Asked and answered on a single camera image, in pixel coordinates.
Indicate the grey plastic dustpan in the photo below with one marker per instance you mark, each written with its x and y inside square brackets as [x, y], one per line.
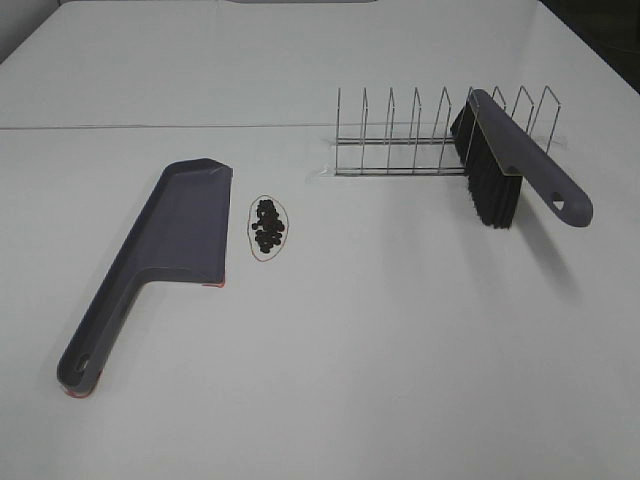
[180, 235]

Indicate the grey hand brush black bristles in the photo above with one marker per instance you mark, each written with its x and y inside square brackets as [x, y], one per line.
[497, 156]

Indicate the pile of dark coffee beans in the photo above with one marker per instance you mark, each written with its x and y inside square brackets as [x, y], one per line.
[268, 225]

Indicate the chrome wire dish rack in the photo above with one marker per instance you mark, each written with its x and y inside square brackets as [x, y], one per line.
[408, 135]

